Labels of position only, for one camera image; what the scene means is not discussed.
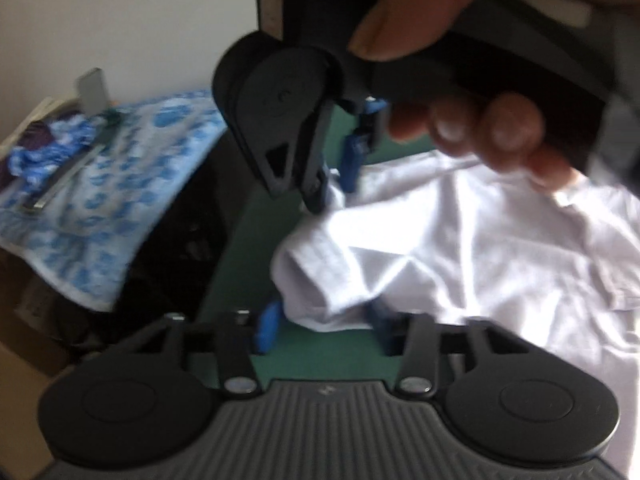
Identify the metal bar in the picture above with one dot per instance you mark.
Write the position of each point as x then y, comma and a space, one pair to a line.
60, 180

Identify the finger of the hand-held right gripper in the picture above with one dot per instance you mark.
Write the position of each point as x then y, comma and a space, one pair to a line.
350, 160
305, 180

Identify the person's right hand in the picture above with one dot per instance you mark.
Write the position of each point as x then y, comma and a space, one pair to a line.
400, 20

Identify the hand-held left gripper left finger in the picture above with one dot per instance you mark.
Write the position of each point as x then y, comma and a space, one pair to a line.
267, 327

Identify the blue patterned towel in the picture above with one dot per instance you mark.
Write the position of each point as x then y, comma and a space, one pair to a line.
150, 160

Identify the white shirt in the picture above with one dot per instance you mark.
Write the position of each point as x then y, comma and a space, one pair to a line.
475, 260

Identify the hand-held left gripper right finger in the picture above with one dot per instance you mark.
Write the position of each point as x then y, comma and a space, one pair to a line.
385, 327

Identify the green table cover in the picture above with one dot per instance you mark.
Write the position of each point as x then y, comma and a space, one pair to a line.
320, 365

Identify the blue purple crumpled cloth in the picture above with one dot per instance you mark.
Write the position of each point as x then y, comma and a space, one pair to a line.
40, 147

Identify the small grey box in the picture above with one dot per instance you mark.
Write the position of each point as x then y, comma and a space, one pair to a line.
92, 90

